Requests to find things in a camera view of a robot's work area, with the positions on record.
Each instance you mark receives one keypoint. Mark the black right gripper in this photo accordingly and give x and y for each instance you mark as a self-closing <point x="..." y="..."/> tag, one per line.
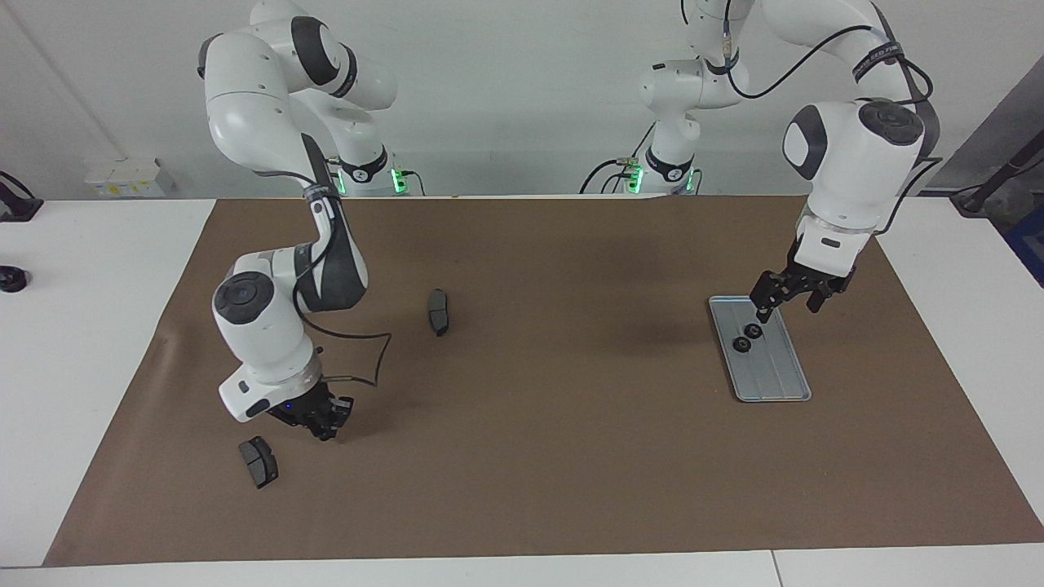
<point x="318" y="412"/>

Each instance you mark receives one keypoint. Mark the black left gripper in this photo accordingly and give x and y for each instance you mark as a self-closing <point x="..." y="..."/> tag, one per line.
<point x="803" y="279"/>

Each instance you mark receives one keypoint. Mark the black bearing gear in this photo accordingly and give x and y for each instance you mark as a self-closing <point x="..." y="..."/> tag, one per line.
<point x="748" y="332"/>
<point x="736" y="345"/>

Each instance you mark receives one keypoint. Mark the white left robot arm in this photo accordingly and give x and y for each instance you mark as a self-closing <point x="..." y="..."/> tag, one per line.
<point x="848" y="163"/>

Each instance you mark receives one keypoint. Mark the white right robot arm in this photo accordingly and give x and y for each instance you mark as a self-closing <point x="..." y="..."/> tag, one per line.
<point x="261" y="326"/>

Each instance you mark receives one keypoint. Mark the silver metal tray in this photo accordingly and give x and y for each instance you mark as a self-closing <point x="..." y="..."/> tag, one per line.
<point x="775" y="375"/>

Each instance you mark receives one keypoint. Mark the dark grey brake pad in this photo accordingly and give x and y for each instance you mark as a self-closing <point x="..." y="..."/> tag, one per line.
<point x="259" y="463"/>
<point x="439" y="311"/>

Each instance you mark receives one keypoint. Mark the brown table mat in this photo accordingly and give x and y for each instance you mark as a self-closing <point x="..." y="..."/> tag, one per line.
<point x="530" y="448"/>

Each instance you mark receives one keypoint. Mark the black stand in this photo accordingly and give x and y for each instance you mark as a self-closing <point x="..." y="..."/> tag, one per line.
<point x="975" y="200"/>

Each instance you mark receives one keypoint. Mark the blue crate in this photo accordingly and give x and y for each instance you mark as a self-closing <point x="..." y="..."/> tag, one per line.
<point x="1032" y="244"/>

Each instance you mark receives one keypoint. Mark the black round knob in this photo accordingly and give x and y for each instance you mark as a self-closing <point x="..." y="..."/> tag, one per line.
<point x="12" y="280"/>

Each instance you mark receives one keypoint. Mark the black table clamp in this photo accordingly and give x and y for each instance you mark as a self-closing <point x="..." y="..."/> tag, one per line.
<point x="20" y="208"/>

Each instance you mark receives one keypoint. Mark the white wall socket box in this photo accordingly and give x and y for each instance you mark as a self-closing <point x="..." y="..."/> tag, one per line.
<point x="122" y="175"/>

